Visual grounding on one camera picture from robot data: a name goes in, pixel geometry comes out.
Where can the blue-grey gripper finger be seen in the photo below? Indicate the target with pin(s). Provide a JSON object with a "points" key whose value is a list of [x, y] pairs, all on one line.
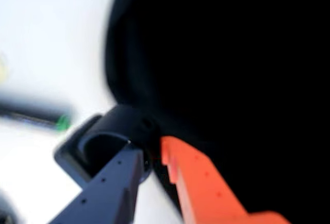
{"points": [[108, 190]]}

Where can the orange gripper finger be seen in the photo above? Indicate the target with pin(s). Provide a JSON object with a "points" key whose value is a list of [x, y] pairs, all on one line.
{"points": [[201, 188]]}

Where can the black fabric bag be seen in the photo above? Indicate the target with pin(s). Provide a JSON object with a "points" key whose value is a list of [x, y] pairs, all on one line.
{"points": [[232, 53]]}

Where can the black marker green cap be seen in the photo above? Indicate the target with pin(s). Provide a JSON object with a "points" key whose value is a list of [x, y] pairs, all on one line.
{"points": [[31, 115]]}

